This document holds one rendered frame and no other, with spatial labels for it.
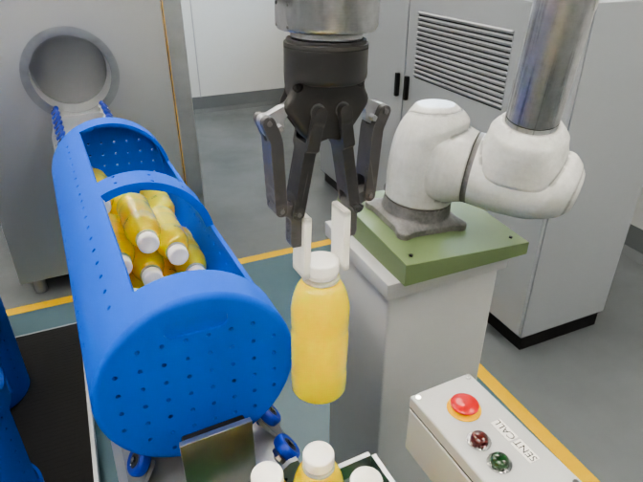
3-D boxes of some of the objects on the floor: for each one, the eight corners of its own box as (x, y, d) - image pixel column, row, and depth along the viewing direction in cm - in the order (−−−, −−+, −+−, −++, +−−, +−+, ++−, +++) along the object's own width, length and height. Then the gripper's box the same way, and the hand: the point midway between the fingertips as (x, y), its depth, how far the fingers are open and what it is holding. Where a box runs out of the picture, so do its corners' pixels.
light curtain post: (216, 329, 258) (166, -89, 174) (220, 336, 253) (170, -90, 170) (204, 333, 256) (146, -90, 172) (207, 339, 251) (150, -90, 167)
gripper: (385, 26, 54) (369, 239, 65) (220, 32, 47) (234, 269, 58) (430, 35, 48) (405, 269, 59) (250, 44, 41) (259, 305, 52)
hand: (321, 241), depth 57 cm, fingers closed on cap, 4 cm apart
